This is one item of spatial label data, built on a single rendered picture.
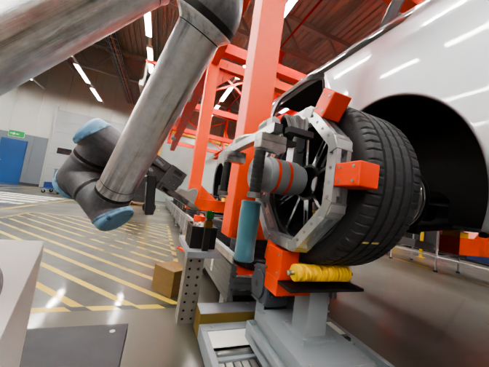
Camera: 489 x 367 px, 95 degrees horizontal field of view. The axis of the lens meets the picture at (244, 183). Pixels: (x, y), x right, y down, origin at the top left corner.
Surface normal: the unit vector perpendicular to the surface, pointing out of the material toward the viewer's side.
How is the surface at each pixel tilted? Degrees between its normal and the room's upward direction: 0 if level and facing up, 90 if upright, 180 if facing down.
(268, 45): 90
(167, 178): 91
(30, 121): 90
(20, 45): 120
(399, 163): 78
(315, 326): 90
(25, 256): 46
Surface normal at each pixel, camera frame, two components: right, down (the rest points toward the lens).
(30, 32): 0.66, 0.46
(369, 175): 0.37, -0.02
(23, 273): 0.41, -0.69
